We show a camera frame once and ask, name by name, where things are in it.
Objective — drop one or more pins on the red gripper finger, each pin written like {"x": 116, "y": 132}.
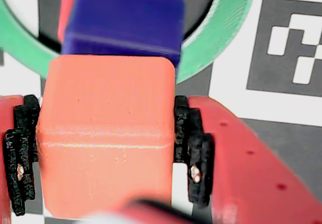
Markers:
{"x": 8, "y": 113}
{"x": 239, "y": 163}

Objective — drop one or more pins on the orange cube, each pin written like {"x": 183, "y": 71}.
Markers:
{"x": 105, "y": 133}

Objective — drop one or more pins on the red cube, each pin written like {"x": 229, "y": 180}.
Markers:
{"x": 66, "y": 12}

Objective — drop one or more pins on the blue cube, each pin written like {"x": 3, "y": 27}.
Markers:
{"x": 125, "y": 22}

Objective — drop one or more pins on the black white marker board mat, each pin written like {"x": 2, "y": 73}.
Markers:
{"x": 276, "y": 103}

